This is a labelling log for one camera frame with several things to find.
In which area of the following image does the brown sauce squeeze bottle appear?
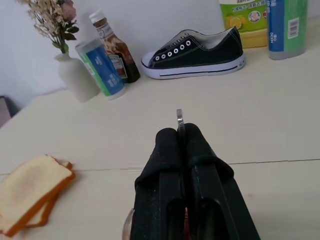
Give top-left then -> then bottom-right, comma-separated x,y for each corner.
89,10 -> 141,84

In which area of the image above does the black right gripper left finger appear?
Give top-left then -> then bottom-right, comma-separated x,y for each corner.
129,127 -> 186,240

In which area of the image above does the dark grey object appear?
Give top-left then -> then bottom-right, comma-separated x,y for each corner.
0,95 -> 19,129

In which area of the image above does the white bread slice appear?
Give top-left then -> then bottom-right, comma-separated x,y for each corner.
23,161 -> 75,229
0,154 -> 76,238

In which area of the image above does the white ceramic vase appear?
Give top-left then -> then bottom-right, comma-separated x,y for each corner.
54,52 -> 102,104

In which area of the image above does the black canvas sneaker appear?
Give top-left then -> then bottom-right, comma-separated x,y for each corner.
140,27 -> 246,80

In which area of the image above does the large blue green labelled canister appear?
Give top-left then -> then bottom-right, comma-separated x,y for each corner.
266,0 -> 309,61

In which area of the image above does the yellow lemon detergent bottle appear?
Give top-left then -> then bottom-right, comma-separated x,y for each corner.
219,0 -> 270,49

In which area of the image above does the dried flower bouquet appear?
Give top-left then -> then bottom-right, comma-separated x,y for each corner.
16,0 -> 80,55

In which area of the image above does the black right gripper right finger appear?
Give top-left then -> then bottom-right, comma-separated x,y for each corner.
184,122 -> 262,240

